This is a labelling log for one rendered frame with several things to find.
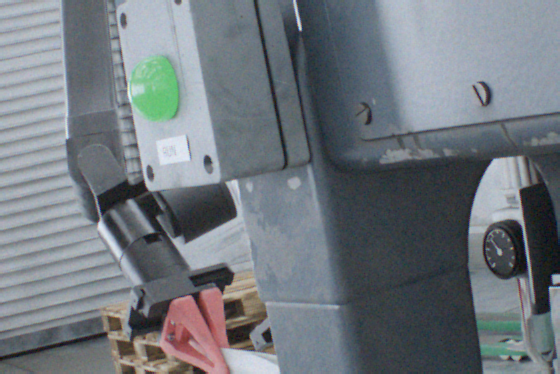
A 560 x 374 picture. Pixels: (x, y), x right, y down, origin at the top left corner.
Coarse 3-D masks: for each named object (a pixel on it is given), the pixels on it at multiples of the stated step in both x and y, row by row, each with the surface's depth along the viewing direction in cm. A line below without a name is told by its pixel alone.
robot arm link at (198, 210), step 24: (96, 144) 114; (96, 168) 113; (120, 168) 113; (96, 192) 111; (120, 192) 113; (144, 192) 115; (168, 192) 113; (192, 192) 113; (216, 192) 113; (192, 216) 112; (216, 216) 113
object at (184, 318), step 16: (176, 304) 104; (192, 304) 104; (176, 320) 104; (192, 320) 104; (160, 336) 107; (176, 336) 107; (208, 336) 103; (176, 352) 106; (192, 352) 106; (208, 352) 103; (208, 368) 104; (224, 368) 103
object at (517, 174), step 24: (504, 168) 73; (528, 168) 72; (504, 192) 73; (528, 192) 70; (504, 216) 73; (528, 216) 70; (552, 216) 71; (528, 240) 70; (552, 240) 71; (528, 264) 70; (552, 264) 71
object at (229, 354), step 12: (228, 348) 103; (228, 360) 103; (240, 360) 101; (252, 360) 98; (264, 360) 95; (276, 360) 96; (240, 372) 101; (252, 372) 99; (264, 372) 95; (276, 372) 92
